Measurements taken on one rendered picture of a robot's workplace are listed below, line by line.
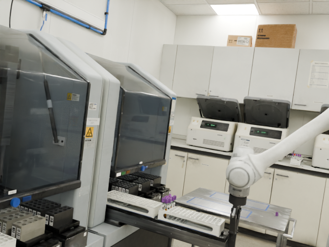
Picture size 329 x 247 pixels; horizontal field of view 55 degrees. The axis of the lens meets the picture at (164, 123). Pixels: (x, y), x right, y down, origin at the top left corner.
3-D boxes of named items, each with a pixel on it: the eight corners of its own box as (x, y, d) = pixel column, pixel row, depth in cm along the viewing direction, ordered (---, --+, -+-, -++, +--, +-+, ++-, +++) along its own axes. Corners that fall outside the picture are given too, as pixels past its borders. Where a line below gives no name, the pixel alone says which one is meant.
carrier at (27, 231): (40, 232, 118) (42, 216, 118) (44, 233, 118) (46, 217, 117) (14, 242, 108) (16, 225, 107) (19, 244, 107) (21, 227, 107)
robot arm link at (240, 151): (228, 177, 144) (225, 183, 131) (232, 143, 143) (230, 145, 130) (252, 181, 141) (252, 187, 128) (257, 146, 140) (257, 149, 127)
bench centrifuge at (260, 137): (231, 153, 368) (239, 94, 364) (241, 149, 425) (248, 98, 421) (282, 162, 345) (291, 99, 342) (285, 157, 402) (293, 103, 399)
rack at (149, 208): (101, 205, 161) (102, 193, 161) (112, 201, 170) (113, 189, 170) (152, 220, 149) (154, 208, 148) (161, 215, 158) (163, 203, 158)
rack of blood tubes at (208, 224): (156, 221, 148) (157, 209, 148) (165, 216, 157) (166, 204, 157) (218, 239, 136) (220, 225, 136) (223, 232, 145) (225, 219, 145)
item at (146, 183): (147, 189, 197) (148, 179, 196) (150, 189, 196) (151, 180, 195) (137, 192, 186) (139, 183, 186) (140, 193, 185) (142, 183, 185)
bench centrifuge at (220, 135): (184, 145, 393) (191, 93, 390) (201, 142, 449) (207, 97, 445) (228, 153, 369) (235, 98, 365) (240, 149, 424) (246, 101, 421)
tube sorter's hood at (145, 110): (37, 160, 176) (49, 45, 173) (102, 151, 231) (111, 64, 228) (114, 178, 155) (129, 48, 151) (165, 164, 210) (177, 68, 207)
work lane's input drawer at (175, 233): (91, 217, 161) (93, 200, 161) (107, 210, 174) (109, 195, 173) (233, 262, 131) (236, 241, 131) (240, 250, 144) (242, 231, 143)
